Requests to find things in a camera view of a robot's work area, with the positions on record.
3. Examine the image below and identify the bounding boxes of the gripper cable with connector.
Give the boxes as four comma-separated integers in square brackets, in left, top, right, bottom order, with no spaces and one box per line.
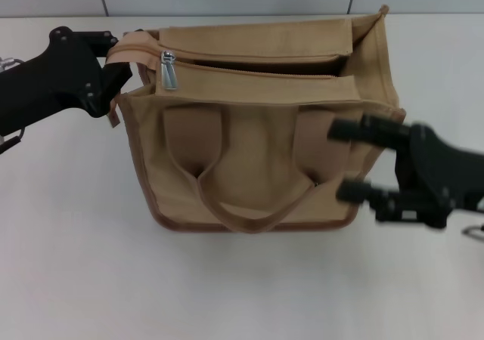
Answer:
[461,223,484,240]
[0,55,26,155]

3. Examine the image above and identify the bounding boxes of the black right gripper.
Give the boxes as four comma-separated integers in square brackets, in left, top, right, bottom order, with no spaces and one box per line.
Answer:
[326,113,484,230]

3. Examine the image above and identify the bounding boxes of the khaki canvas food bag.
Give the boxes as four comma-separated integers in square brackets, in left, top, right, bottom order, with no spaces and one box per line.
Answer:
[106,4,408,236]

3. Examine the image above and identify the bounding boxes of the right gripper cable with connector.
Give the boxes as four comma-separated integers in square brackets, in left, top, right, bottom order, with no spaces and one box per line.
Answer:
[461,223,484,240]

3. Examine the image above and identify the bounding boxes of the left gripper cable with connector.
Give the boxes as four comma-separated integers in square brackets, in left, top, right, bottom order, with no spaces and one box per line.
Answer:
[0,55,26,155]

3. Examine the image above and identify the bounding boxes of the silver zipper pull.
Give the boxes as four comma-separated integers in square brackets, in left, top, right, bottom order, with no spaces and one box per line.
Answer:
[160,49,180,92]

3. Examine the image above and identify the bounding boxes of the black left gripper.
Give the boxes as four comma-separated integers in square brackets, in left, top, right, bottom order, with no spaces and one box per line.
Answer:
[0,26,134,138]

